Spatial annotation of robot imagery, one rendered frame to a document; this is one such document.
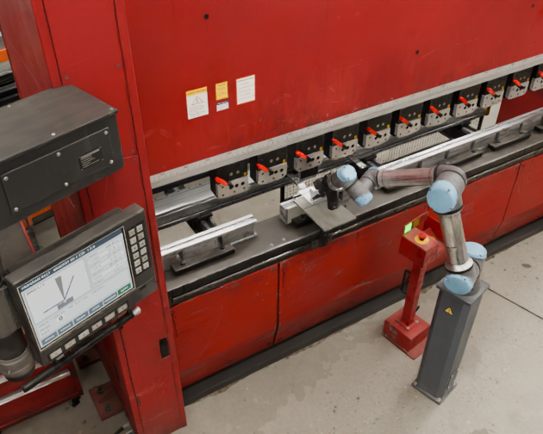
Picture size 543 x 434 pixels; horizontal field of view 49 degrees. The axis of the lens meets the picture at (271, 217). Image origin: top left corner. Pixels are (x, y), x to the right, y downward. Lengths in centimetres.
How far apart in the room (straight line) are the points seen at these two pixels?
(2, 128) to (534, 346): 309
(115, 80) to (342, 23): 104
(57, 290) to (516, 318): 286
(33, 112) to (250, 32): 92
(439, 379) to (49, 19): 247
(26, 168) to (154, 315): 111
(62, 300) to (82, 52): 72
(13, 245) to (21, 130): 126
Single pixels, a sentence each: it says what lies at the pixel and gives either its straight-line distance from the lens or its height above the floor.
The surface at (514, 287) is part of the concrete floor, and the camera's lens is 416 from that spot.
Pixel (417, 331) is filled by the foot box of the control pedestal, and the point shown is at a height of 12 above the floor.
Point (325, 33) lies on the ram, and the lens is 252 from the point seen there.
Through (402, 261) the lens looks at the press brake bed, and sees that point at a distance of 355.
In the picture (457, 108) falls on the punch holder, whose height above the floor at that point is 124.
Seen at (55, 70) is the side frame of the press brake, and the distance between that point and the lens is 185.
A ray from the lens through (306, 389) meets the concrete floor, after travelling 335.
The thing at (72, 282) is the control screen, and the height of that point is 149.
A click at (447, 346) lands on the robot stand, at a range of 309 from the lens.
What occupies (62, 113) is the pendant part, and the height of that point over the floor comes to 195.
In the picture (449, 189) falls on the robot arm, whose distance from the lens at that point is 240.
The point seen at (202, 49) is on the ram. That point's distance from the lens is 224.
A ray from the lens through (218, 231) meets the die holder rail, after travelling 276.
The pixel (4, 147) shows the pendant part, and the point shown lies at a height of 195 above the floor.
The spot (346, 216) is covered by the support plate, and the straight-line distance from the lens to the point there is 281.
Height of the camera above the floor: 274
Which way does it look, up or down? 39 degrees down
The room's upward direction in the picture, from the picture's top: straight up
